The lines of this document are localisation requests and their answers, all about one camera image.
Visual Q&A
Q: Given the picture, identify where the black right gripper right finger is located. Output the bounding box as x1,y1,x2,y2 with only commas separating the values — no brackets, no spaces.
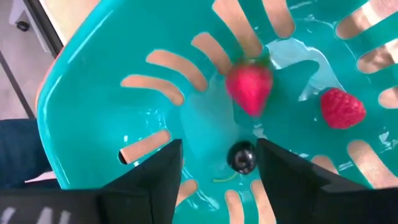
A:
256,139,368,224

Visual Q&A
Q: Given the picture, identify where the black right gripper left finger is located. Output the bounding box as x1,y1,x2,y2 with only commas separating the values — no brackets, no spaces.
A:
99,139,183,224

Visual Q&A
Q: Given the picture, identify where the red toy strawberry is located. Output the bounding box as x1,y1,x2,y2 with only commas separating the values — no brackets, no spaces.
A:
226,54,274,118

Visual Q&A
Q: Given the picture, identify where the teal plastic slotted basket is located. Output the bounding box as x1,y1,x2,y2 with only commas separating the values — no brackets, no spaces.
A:
35,0,398,224

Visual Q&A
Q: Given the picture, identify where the tan burlap cloth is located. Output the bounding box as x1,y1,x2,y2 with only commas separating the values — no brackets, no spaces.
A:
119,0,398,224

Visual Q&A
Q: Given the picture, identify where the person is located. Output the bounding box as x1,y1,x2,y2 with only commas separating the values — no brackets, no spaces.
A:
0,119,60,189

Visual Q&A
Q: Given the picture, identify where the black caster wheel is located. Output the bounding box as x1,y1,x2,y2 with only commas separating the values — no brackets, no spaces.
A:
15,20,31,32

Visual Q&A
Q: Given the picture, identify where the black table frame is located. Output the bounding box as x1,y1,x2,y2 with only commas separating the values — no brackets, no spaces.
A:
23,0,65,58

